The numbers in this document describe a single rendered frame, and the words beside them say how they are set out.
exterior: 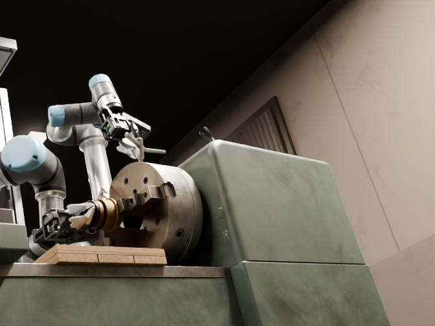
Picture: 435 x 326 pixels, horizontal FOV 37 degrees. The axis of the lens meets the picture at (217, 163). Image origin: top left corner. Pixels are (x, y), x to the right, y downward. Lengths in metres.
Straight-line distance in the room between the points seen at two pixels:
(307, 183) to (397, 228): 2.11
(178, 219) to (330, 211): 0.61
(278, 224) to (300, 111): 2.95
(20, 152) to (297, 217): 0.85
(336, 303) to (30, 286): 0.95
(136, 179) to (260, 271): 0.43
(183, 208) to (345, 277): 0.59
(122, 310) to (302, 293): 0.59
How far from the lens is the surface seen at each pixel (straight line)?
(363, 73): 4.48
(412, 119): 4.19
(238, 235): 1.77
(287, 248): 1.90
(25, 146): 2.01
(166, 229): 1.74
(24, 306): 1.37
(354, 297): 2.06
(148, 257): 1.58
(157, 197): 1.74
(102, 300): 1.47
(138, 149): 1.93
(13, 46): 2.62
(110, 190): 1.92
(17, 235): 1.35
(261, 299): 1.73
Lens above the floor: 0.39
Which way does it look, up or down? 25 degrees up
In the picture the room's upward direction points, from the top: 16 degrees counter-clockwise
